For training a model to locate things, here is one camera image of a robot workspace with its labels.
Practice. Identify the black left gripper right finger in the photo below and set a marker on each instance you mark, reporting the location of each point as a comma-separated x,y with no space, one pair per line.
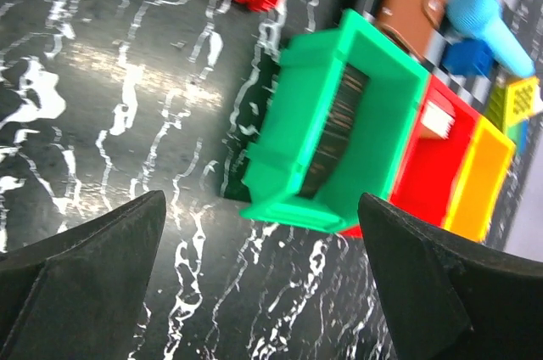
446,297

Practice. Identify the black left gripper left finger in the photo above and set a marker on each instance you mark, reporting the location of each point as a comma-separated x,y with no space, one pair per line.
78,294

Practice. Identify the white card stack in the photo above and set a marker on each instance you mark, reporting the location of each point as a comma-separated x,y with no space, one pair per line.
436,121

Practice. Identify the black card stack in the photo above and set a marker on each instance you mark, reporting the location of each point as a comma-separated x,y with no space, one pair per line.
335,135

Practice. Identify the yellow plastic bin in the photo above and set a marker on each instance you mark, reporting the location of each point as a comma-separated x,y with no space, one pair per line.
478,182

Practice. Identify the red plastic bin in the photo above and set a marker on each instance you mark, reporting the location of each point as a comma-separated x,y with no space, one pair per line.
428,164

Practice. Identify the yellow green toy block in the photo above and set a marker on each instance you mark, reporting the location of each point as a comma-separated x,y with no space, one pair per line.
514,101

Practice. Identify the green plastic bin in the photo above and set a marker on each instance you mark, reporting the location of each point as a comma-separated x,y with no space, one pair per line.
311,68

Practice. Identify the blue toy brick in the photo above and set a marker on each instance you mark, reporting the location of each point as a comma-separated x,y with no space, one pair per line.
469,57

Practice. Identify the blue toy microphone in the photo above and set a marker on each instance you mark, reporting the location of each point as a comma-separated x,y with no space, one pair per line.
482,20

